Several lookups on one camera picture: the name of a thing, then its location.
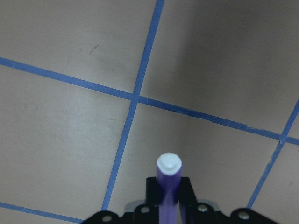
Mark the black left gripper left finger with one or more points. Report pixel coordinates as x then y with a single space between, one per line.
154 193

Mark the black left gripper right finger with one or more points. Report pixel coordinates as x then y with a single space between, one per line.
187 201

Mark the purple highlighter pen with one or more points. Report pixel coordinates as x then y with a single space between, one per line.
169 167

